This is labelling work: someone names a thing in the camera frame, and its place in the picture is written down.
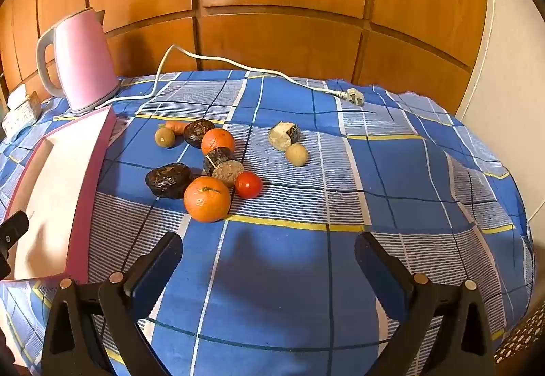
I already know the greenish round fruit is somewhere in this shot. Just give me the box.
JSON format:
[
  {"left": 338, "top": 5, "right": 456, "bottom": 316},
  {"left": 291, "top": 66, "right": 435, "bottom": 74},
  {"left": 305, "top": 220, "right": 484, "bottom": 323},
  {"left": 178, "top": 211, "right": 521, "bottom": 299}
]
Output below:
[{"left": 154, "top": 128, "right": 176, "bottom": 149}]

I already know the white kettle base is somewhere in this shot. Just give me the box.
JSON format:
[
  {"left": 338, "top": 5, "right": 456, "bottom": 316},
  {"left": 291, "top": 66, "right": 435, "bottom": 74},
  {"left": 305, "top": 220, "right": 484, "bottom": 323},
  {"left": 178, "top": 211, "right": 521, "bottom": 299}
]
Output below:
[{"left": 70, "top": 87, "right": 122, "bottom": 113}]

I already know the pink-rimmed white box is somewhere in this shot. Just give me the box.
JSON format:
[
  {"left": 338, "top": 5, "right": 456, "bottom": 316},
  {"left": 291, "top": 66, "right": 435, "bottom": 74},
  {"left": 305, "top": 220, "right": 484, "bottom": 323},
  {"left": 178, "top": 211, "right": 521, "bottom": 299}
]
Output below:
[{"left": 0, "top": 106, "right": 118, "bottom": 287}]

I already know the dark perforated panel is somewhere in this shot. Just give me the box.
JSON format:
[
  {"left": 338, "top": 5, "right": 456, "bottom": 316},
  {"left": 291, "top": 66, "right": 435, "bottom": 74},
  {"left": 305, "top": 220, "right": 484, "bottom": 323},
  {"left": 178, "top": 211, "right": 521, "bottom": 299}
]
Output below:
[{"left": 494, "top": 303, "right": 545, "bottom": 376}]

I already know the grey cut fruit half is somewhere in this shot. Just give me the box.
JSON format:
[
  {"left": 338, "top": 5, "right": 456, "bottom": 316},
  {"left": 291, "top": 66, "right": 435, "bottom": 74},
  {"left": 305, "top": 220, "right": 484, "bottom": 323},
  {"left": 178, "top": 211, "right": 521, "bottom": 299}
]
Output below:
[{"left": 212, "top": 160, "right": 245, "bottom": 188}]

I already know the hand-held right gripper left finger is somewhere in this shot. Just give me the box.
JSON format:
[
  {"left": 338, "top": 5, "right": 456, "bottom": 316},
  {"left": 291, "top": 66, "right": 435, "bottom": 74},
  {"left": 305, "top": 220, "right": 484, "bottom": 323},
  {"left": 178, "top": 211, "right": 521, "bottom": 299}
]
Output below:
[{"left": 41, "top": 231, "right": 184, "bottom": 376}]

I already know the dark wrinkled passion fruit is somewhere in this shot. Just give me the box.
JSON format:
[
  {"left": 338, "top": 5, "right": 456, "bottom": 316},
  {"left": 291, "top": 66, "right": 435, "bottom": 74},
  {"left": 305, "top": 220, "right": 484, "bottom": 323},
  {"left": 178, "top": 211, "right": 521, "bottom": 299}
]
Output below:
[{"left": 183, "top": 119, "right": 216, "bottom": 147}]

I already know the pink electric kettle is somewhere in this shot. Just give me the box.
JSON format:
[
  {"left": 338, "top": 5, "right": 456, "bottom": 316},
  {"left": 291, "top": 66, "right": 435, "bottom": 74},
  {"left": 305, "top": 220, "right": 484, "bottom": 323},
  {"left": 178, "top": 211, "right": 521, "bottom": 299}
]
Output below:
[{"left": 36, "top": 7, "right": 121, "bottom": 113}]

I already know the small orange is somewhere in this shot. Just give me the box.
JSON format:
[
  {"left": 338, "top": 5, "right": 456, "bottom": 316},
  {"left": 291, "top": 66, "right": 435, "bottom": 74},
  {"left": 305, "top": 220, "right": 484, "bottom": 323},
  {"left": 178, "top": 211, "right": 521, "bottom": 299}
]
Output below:
[{"left": 201, "top": 128, "right": 236, "bottom": 156}]

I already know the white object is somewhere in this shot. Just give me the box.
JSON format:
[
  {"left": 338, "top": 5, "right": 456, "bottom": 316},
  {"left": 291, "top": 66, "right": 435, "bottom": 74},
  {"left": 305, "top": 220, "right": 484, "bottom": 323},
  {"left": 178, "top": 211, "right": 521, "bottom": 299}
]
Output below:
[{"left": 7, "top": 84, "right": 29, "bottom": 108}]

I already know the large dark wrinkled fruit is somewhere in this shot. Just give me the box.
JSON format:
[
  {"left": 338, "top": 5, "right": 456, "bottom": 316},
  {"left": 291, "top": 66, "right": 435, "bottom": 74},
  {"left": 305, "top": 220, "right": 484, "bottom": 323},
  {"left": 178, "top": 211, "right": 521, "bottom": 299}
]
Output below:
[{"left": 145, "top": 163, "right": 192, "bottom": 199}]

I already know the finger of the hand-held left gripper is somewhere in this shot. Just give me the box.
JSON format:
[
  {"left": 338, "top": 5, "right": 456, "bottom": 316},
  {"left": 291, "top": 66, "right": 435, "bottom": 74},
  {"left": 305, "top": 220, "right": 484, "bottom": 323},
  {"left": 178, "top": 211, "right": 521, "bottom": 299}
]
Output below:
[{"left": 0, "top": 211, "right": 30, "bottom": 280}]

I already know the red tomato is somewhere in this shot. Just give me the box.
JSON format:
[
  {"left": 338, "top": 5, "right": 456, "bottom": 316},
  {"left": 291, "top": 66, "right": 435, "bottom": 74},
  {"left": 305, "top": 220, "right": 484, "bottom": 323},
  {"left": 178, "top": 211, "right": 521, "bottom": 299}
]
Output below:
[{"left": 234, "top": 172, "right": 263, "bottom": 199}]

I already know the tan round fruit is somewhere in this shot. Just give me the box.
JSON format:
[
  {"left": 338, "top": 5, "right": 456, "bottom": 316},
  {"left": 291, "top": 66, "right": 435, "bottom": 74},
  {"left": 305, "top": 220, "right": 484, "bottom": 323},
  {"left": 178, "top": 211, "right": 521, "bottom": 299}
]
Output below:
[{"left": 285, "top": 143, "right": 308, "bottom": 167}]

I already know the cut dark passion fruit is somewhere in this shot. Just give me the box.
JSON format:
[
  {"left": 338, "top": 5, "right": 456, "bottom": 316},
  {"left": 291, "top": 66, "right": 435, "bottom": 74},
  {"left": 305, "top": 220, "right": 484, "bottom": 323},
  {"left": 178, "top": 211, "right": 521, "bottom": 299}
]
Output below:
[{"left": 203, "top": 147, "right": 238, "bottom": 174}]

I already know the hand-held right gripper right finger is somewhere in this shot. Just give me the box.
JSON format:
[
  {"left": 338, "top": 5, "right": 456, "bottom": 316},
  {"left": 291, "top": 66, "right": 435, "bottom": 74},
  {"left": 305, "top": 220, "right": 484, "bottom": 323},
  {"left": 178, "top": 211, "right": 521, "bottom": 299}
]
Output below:
[{"left": 354, "top": 232, "right": 497, "bottom": 376}]

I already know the small patterned box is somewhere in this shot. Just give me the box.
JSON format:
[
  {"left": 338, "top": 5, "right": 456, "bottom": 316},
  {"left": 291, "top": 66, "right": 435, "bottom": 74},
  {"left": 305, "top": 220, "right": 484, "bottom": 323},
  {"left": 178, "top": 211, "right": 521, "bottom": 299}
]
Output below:
[{"left": 1, "top": 92, "right": 42, "bottom": 138}]

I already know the large orange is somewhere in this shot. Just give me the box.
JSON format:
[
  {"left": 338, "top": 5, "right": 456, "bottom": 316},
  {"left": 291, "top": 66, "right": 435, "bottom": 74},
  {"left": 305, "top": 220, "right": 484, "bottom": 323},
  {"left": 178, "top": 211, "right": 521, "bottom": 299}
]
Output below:
[{"left": 183, "top": 175, "right": 232, "bottom": 223}]

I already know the blue plaid tablecloth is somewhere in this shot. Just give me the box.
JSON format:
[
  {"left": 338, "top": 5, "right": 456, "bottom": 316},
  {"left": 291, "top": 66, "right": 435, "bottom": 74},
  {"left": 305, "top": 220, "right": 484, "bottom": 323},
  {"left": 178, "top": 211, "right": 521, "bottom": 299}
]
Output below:
[{"left": 0, "top": 70, "right": 535, "bottom": 376}]

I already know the white power cord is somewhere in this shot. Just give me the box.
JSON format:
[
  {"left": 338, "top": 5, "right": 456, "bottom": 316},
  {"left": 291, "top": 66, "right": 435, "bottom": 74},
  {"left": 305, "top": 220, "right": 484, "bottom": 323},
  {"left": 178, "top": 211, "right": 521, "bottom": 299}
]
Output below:
[{"left": 94, "top": 45, "right": 367, "bottom": 109}]

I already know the white cut fruit piece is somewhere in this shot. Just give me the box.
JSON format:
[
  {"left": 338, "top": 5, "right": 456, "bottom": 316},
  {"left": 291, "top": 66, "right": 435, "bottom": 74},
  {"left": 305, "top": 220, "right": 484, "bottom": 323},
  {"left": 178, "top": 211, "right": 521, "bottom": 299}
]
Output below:
[{"left": 268, "top": 121, "right": 301, "bottom": 152}]

